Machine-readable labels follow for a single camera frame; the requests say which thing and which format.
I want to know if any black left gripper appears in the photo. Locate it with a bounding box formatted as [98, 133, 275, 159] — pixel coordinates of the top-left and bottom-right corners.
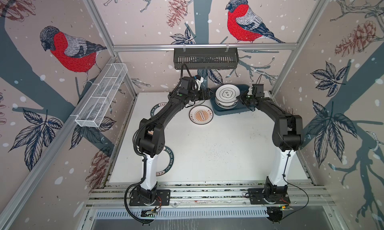
[187, 88, 215, 102]

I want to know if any white plate flower outline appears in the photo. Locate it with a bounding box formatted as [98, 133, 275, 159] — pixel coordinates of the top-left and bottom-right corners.
[215, 84, 240, 105]

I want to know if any green ring plate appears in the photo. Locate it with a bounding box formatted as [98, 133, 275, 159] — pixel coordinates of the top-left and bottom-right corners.
[156, 146, 175, 177]
[216, 101, 238, 110]
[150, 103, 167, 118]

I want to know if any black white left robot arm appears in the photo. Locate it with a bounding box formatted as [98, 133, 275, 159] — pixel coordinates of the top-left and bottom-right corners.
[124, 75, 211, 207]

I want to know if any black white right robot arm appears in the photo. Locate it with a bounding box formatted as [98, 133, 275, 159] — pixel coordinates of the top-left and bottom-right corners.
[237, 84, 304, 204]

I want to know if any teal plastic bin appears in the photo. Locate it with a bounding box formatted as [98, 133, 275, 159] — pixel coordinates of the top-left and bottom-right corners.
[210, 84, 251, 116]

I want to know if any orange sunburst plate back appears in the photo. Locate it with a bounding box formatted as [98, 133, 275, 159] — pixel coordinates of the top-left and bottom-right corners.
[189, 105, 214, 125]

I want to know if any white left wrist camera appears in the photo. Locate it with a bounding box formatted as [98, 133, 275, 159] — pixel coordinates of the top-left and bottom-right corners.
[194, 75, 204, 89]

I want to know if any black hanging wire basket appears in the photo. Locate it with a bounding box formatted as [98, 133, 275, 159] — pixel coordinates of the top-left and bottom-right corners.
[174, 48, 239, 70]

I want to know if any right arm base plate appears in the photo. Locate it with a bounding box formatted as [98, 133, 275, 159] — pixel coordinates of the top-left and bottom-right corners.
[247, 187, 291, 205]

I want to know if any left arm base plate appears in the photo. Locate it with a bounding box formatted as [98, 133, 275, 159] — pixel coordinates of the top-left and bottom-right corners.
[129, 189, 171, 207]

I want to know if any aluminium front rail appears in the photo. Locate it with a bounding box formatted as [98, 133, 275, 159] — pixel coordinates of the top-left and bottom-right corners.
[85, 181, 336, 209]

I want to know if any white mesh wall shelf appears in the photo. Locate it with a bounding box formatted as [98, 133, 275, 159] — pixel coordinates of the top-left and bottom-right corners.
[75, 63, 128, 128]

